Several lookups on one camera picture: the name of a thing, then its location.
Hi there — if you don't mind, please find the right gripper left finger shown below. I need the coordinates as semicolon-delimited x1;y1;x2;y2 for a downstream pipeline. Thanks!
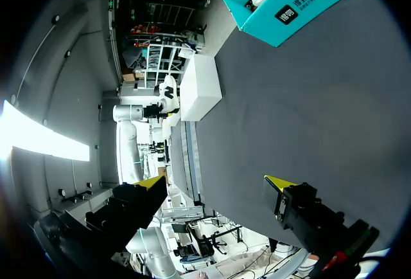
84;175;169;248

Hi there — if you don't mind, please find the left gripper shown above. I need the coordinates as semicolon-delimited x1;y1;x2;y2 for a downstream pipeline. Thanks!
143;102;168;123

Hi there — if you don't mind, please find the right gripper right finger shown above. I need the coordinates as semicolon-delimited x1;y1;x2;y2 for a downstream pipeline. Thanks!
263;174;350;255

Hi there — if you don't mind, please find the teal shoebox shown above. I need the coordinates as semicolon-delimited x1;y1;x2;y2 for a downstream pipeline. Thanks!
222;0;354;48

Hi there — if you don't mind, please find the large white block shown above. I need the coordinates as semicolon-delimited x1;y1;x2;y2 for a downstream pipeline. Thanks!
179;53;223;122

